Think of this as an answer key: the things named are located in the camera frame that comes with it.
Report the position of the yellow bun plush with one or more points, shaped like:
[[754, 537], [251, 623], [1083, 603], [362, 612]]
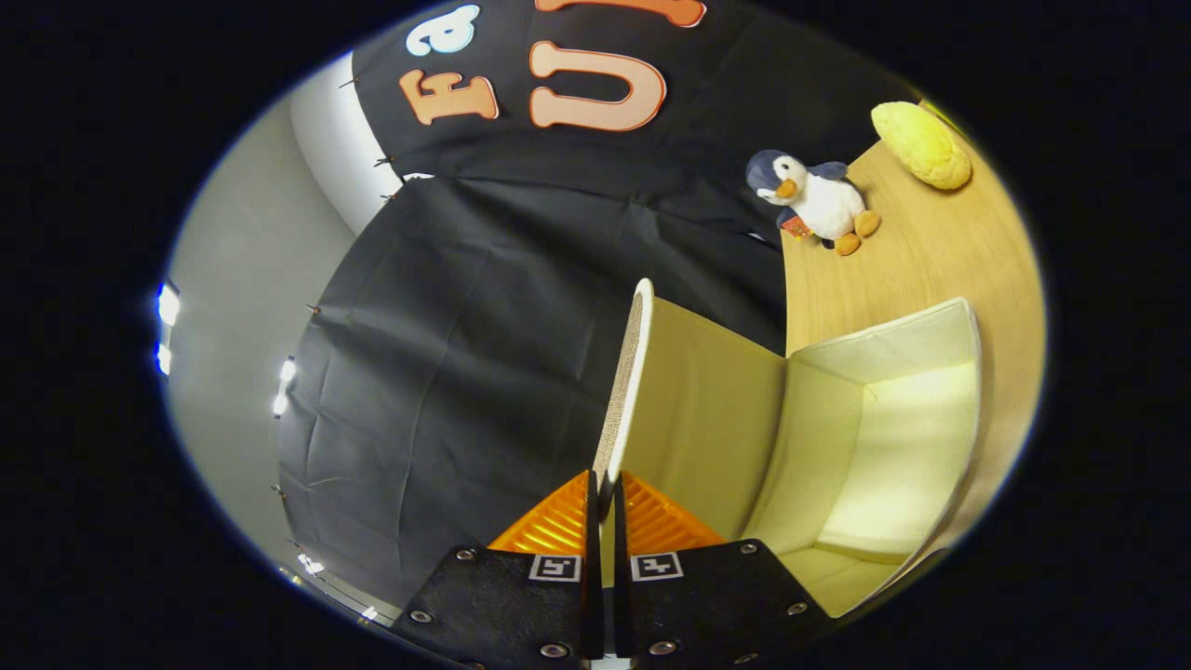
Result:
[[921, 144]]

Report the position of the black backdrop cloth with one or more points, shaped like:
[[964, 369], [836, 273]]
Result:
[[465, 372]]

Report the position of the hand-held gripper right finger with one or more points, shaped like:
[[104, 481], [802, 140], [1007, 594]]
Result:
[[707, 596]]

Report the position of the cream fabric storage box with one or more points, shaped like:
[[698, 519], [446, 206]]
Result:
[[707, 419]]

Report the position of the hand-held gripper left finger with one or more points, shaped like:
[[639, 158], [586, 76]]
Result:
[[521, 605]]

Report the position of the penguin plush toy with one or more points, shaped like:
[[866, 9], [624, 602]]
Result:
[[823, 203]]

